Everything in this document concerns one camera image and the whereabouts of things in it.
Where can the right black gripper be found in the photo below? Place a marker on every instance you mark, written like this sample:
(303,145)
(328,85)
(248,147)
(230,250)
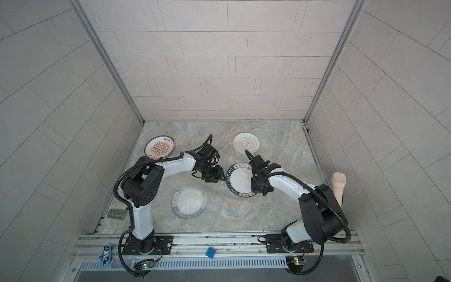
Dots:
(253,188)

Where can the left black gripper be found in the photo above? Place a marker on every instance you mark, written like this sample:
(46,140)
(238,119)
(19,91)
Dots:
(217,174)

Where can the green rimmed plate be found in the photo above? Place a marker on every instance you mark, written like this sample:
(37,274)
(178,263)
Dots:
(238,179)
(189,203)

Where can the bubble wrap sheet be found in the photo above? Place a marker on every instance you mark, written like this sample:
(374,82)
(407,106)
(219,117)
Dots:
(216,216)

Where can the orange sunburst dinner plate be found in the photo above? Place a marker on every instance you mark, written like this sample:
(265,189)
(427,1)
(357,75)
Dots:
(159,147)

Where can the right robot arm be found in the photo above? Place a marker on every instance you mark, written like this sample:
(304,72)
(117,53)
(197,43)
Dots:
(322,217)

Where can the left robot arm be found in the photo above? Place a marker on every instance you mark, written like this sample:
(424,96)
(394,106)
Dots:
(138,187)

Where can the white plate concentric rings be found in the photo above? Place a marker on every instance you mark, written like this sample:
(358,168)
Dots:
(246,142)

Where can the beige foam microphone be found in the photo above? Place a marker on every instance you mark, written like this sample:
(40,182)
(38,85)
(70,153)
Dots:
(338,182)

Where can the blue square tag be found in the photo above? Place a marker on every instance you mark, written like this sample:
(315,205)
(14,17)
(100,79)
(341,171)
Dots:
(210,253)

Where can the right circuit board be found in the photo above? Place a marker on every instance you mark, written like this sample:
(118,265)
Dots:
(296,264)

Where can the circuit board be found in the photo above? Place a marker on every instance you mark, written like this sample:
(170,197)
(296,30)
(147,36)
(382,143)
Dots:
(144,265)
(296,264)

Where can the green patterned roll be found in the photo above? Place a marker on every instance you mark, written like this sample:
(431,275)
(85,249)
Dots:
(117,214)

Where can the left circuit board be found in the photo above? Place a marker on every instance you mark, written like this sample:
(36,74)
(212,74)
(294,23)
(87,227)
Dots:
(144,265)

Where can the blue connector clip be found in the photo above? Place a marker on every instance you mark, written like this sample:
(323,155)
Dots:
(106,256)

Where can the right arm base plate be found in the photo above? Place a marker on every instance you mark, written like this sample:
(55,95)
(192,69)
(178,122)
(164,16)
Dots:
(278,244)

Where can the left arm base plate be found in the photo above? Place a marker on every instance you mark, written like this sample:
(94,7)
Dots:
(156,245)

